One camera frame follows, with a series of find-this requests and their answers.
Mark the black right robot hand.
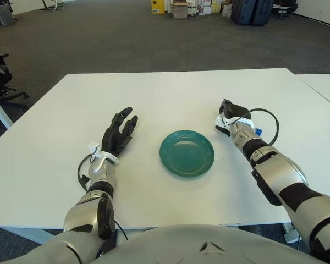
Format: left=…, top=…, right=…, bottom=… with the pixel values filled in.
left=218, top=98, right=251, bottom=122

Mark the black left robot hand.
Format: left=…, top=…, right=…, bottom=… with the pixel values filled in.
left=100, top=106, right=139, bottom=161

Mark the teal green plate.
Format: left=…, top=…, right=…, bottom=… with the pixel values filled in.
left=159, top=129, right=216, bottom=180

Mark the black suitcase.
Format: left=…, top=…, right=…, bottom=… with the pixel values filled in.
left=230, top=0, right=254, bottom=26

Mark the white plastic bag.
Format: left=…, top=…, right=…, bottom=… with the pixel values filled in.
left=222, top=3, right=234, bottom=19

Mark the dark blue suitcase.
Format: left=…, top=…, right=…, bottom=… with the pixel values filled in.
left=250, top=0, right=274, bottom=28

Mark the white shelf unit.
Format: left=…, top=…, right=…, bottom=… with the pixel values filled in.
left=186, top=0, right=203, bottom=17

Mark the brown cardboard box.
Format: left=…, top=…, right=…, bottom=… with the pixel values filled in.
left=172, top=2, right=188, bottom=19

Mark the black chair with white seat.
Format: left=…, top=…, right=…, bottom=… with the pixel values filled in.
left=272, top=0, right=298, bottom=20

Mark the white side desk edge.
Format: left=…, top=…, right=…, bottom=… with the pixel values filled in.
left=0, top=90, right=12, bottom=129

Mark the grey robot torso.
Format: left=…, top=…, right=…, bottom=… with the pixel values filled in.
left=97, top=224, right=320, bottom=264

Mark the yellow box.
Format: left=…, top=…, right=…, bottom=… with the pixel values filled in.
left=151, top=0, right=165, bottom=14

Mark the grey hard case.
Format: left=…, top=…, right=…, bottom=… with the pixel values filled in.
left=0, top=4, right=17, bottom=27

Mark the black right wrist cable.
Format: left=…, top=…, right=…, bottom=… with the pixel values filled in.
left=228, top=108, right=280, bottom=146

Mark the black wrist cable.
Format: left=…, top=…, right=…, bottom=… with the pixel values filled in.
left=77, top=153, right=96, bottom=193
left=228, top=108, right=280, bottom=146

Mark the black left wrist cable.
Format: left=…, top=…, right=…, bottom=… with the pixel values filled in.
left=77, top=153, right=96, bottom=193

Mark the thin black elbow cable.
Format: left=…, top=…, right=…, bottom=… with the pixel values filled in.
left=114, top=218, right=129, bottom=240

